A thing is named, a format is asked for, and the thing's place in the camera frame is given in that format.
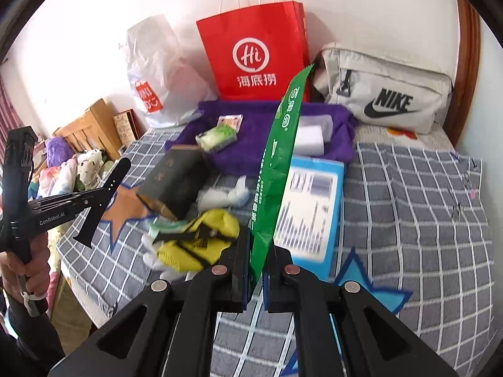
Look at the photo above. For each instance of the grey waist bag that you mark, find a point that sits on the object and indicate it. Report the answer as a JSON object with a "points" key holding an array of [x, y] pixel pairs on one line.
{"points": [[393, 86]]}

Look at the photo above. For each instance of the person's left hand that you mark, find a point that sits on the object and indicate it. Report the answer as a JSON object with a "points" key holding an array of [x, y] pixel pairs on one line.
{"points": [[37, 271]]}

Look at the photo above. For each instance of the wooden headboard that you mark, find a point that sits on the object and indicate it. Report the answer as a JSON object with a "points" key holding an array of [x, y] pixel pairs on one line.
{"points": [[92, 125]]}

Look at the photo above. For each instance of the brown wooden door frame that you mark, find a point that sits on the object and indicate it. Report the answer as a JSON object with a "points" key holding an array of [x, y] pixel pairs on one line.
{"points": [[465, 66]]}

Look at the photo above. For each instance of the patterned hardcover book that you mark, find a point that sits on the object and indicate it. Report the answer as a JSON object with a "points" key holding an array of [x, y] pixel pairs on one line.
{"points": [[127, 125]]}

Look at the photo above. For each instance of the fruit print packet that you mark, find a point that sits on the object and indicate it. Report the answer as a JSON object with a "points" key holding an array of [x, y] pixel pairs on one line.
{"points": [[231, 121]]}

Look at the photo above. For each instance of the purple towel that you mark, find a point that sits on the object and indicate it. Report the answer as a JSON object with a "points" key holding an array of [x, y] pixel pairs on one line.
{"points": [[251, 137]]}

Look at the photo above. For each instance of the colourful printed quilt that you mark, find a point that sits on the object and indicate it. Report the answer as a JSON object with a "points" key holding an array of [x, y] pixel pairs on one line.
{"points": [[51, 180]]}

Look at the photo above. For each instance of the white black-spotted pillow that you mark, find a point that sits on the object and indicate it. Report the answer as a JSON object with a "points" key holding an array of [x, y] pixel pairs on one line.
{"points": [[90, 167]]}

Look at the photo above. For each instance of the person's left forearm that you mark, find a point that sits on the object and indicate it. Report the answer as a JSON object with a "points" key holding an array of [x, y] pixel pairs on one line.
{"points": [[31, 341]]}

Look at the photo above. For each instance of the light green wipes pack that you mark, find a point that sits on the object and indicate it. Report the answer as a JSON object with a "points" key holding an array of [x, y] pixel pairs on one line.
{"points": [[216, 137]]}

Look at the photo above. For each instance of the dark green packet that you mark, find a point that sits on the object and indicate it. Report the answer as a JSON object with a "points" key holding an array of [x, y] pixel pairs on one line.
{"points": [[283, 157]]}

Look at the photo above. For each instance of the grey checked bed sheet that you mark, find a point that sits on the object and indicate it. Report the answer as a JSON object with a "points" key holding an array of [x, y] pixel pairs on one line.
{"points": [[412, 224]]}

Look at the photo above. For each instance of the yellow mesh pouch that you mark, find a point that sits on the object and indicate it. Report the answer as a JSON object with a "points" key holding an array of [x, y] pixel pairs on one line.
{"points": [[204, 239]]}

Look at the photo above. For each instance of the white tissue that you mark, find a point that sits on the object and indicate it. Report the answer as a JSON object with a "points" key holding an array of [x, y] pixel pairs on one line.
{"points": [[222, 194]]}

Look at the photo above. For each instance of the blue tissue pack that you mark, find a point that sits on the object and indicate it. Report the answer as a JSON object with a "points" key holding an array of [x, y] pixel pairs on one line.
{"points": [[314, 212]]}

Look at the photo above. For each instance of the purple plush toy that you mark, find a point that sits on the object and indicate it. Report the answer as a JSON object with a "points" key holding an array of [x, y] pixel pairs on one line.
{"points": [[58, 151]]}

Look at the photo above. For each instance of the pink striped curtain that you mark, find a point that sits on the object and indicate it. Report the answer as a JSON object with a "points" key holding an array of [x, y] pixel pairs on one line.
{"points": [[8, 118]]}

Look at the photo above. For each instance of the white plastic shopping bag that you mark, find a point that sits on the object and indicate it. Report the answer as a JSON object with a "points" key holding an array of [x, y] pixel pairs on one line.
{"points": [[161, 70]]}

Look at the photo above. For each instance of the dark green tea tin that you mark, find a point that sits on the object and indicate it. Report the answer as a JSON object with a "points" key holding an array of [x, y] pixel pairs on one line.
{"points": [[173, 180]]}

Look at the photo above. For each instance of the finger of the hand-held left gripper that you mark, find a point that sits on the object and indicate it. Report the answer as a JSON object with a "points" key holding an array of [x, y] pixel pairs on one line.
{"points": [[117, 176], [96, 220]]}

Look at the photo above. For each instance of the pale green cloth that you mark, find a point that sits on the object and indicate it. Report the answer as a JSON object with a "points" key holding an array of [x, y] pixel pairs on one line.
{"points": [[169, 227]]}

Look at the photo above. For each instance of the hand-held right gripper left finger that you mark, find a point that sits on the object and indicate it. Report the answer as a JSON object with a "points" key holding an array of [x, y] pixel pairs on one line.
{"points": [[235, 282]]}

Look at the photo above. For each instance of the red paper shopping bag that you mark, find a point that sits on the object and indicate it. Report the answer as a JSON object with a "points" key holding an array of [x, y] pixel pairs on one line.
{"points": [[255, 39]]}

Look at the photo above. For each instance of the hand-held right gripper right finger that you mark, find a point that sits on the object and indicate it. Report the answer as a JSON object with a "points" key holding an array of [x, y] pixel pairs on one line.
{"points": [[275, 282]]}

